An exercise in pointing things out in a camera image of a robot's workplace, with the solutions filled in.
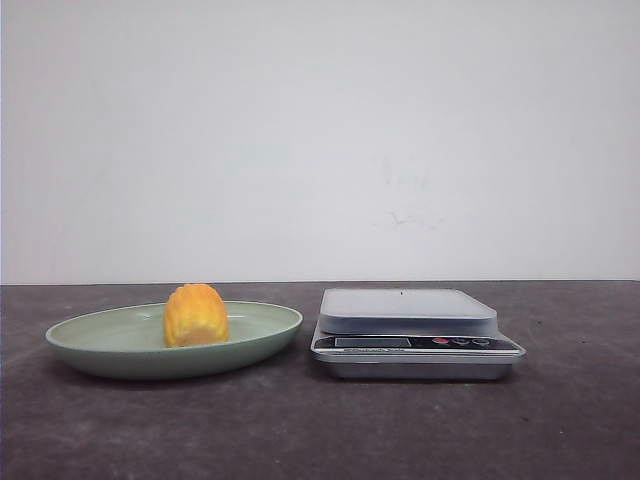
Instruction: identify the yellow corn cob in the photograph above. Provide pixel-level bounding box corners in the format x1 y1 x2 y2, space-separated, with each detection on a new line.
163 283 230 347

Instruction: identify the green oval plate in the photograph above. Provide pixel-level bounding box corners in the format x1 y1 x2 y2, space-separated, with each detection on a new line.
45 301 303 380

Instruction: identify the silver digital kitchen scale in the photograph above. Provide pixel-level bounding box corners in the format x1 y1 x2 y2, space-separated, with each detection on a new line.
310 288 526 381

